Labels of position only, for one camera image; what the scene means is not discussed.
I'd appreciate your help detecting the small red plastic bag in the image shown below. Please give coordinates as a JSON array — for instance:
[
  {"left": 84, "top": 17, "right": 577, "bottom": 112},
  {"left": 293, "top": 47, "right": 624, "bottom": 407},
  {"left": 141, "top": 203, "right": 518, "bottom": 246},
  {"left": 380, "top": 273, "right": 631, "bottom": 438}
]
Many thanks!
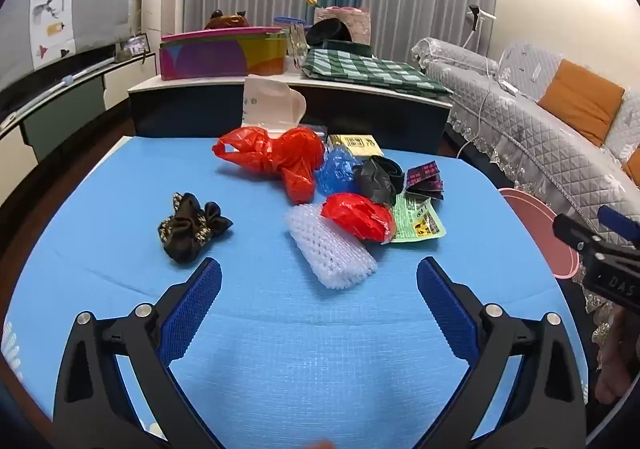
[{"left": 321, "top": 193, "right": 397, "bottom": 244}]

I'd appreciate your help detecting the black fabric scrunchie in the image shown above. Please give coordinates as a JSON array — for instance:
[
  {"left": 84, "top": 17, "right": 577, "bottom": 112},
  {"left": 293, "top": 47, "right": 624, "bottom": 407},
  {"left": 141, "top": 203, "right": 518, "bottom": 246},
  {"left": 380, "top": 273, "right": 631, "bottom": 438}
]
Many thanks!
[{"left": 158, "top": 192, "right": 234, "bottom": 264}]

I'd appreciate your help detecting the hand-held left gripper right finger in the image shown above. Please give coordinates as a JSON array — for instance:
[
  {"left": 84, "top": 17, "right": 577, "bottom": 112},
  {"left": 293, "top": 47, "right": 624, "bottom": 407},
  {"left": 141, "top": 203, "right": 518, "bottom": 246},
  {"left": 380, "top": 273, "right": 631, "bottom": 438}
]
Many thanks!
[{"left": 416, "top": 256, "right": 587, "bottom": 449}]

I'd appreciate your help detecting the white foam fruit net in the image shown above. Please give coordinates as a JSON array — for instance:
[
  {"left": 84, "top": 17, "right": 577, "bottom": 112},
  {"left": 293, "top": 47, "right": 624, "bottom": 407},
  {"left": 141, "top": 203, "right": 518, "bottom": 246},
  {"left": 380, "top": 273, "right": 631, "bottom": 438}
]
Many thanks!
[{"left": 284, "top": 203, "right": 378, "bottom": 291}]

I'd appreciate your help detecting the large red plastic bag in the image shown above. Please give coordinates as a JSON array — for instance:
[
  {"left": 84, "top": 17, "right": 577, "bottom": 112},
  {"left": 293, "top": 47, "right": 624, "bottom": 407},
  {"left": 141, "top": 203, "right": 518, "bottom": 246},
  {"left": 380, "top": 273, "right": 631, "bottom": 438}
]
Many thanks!
[{"left": 212, "top": 126, "right": 326, "bottom": 204}]

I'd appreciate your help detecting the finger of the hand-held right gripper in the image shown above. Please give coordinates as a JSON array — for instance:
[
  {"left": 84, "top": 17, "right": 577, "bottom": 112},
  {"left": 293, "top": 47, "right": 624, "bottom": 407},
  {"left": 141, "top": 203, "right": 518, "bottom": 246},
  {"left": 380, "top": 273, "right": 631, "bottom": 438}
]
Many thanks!
[
  {"left": 597, "top": 205, "right": 640, "bottom": 246},
  {"left": 552, "top": 214, "right": 608, "bottom": 256}
]

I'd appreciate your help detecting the television cabinet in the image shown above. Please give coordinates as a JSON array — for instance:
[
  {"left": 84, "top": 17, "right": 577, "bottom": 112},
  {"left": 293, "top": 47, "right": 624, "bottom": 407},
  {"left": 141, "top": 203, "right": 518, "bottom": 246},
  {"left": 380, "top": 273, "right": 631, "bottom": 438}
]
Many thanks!
[{"left": 0, "top": 49, "right": 161, "bottom": 200}]

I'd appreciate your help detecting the person's right hand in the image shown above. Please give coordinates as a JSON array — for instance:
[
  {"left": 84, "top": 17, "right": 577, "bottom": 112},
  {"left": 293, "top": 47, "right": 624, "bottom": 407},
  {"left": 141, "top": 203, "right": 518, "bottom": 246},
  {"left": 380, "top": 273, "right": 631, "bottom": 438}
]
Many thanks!
[{"left": 594, "top": 304, "right": 640, "bottom": 406}]

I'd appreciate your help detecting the grey quilted sofa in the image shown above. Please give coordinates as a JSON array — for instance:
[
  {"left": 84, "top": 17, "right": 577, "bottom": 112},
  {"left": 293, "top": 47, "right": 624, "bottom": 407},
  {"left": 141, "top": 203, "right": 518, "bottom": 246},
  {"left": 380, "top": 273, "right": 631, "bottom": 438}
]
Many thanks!
[{"left": 411, "top": 36, "right": 640, "bottom": 380}]

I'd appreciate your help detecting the stack of plastic bowls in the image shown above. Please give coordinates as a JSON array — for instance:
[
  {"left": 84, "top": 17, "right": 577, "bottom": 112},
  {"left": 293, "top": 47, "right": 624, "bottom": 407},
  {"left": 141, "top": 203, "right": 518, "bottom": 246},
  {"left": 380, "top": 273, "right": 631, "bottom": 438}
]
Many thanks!
[{"left": 273, "top": 16, "right": 306, "bottom": 37}]

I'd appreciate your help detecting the white floor lamp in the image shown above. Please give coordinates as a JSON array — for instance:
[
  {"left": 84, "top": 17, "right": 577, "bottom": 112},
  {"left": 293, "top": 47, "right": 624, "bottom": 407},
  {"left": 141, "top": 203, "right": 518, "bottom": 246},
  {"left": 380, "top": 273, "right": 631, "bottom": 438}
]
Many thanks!
[{"left": 462, "top": 4, "right": 497, "bottom": 50}]

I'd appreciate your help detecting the blue plastic bag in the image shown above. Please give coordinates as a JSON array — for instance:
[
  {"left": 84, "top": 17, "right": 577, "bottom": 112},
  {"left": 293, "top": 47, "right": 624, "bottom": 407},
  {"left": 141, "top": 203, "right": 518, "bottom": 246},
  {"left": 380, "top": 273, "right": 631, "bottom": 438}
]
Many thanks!
[{"left": 316, "top": 147, "right": 366, "bottom": 196}]

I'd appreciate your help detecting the brown glossy ornament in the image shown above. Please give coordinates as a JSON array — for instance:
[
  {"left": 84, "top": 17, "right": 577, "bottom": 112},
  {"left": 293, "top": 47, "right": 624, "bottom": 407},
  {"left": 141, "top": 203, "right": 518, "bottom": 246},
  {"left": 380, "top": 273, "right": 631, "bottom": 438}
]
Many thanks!
[{"left": 204, "top": 9, "right": 250, "bottom": 30}]

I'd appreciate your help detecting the dark green tray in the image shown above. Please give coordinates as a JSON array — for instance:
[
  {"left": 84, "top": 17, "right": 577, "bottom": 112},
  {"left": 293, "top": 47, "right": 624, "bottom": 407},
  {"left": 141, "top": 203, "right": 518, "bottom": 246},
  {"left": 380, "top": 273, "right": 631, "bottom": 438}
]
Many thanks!
[{"left": 322, "top": 40, "right": 373, "bottom": 58}]

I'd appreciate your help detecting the clear plastic jug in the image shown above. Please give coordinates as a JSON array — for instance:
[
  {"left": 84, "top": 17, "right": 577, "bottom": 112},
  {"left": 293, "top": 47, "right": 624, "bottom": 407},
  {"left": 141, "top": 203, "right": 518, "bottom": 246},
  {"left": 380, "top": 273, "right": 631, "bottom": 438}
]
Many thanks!
[{"left": 286, "top": 25, "right": 309, "bottom": 70}]

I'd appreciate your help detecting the black hat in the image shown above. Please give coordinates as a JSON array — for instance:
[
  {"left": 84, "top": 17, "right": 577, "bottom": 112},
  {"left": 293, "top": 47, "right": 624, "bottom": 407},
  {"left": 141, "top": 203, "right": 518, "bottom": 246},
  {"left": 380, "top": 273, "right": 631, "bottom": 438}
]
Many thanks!
[{"left": 306, "top": 20, "right": 353, "bottom": 47}]

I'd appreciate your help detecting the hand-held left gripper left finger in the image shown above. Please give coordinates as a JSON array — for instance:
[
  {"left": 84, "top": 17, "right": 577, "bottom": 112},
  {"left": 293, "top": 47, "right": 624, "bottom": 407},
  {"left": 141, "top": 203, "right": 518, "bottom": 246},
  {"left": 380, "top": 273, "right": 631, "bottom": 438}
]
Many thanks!
[{"left": 52, "top": 257, "right": 223, "bottom": 449}]

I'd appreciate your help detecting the colourful storage box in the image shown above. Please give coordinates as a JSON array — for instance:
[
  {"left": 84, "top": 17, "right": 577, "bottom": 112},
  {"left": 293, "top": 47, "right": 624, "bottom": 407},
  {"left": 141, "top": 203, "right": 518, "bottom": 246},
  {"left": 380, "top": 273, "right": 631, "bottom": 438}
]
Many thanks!
[{"left": 159, "top": 27, "right": 288, "bottom": 80}]

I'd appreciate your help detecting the white power cable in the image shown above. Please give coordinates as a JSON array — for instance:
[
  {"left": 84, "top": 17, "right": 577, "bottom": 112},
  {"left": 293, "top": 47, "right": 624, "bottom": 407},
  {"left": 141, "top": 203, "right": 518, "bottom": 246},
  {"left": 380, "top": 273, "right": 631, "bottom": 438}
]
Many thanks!
[{"left": 457, "top": 79, "right": 521, "bottom": 160}]

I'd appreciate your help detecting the pink plastic bin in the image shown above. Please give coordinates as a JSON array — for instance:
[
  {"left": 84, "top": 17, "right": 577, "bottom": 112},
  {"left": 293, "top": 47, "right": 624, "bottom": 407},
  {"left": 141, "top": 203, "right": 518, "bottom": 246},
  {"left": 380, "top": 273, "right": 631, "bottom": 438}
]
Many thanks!
[{"left": 499, "top": 188, "right": 582, "bottom": 280}]

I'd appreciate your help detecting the small photo frame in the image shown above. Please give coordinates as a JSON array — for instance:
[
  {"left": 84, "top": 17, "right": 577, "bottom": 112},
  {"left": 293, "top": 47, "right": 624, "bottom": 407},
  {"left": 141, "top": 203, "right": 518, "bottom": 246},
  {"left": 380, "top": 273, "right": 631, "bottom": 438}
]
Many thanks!
[{"left": 122, "top": 33, "right": 151, "bottom": 57}]

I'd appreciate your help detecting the white-topped coffee table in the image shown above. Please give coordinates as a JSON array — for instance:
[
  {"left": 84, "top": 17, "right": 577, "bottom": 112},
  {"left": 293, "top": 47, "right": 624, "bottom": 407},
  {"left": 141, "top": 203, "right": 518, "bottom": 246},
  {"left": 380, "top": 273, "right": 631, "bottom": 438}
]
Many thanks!
[{"left": 127, "top": 71, "right": 453, "bottom": 160}]

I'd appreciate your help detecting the blue table mat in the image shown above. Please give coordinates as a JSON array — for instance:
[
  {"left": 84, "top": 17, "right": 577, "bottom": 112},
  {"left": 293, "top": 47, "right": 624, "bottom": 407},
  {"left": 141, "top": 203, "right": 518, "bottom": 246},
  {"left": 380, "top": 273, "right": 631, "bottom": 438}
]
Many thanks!
[{"left": 0, "top": 135, "right": 590, "bottom": 449}]

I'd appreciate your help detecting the green checked cloth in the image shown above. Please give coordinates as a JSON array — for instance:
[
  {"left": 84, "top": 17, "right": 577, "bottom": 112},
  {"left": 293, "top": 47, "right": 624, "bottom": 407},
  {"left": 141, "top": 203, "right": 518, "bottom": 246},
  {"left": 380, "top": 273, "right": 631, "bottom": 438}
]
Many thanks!
[{"left": 300, "top": 48, "right": 453, "bottom": 100}]

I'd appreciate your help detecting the black plastic bag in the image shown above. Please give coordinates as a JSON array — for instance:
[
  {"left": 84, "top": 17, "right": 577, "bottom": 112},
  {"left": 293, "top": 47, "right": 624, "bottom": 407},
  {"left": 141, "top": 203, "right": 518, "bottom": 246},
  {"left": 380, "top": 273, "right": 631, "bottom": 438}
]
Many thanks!
[{"left": 353, "top": 155, "right": 405, "bottom": 206}]

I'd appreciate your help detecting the pink woven basket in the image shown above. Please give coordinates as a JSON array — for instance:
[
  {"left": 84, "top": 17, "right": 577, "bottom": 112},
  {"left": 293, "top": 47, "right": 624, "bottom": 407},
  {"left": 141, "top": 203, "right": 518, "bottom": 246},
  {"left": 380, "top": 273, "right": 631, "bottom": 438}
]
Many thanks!
[{"left": 314, "top": 6, "right": 372, "bottom": 47}]

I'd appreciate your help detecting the purple snack wrapper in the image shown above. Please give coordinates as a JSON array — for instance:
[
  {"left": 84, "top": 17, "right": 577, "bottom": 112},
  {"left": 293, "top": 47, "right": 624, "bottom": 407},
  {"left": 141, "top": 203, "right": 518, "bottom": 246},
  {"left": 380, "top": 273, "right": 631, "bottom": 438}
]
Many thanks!
[{"left": 404, "top": 162, "right": 445, "bottom": 201}]

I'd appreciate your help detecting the yellow cardboard box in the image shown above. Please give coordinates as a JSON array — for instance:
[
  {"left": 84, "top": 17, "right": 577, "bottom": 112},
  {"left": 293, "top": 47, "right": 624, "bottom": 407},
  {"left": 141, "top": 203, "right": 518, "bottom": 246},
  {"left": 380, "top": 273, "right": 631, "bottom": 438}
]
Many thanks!
[{"left": 327, "top": 134, "right": 383, "bottom": 157}]

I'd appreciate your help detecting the green snack wrapper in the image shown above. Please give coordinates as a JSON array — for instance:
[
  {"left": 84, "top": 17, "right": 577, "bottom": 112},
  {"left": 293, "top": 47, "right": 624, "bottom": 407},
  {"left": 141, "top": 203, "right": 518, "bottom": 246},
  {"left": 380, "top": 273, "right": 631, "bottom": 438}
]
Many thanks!
[{"left": 390, "top": 193, "right": 447, "bottom": 245}]

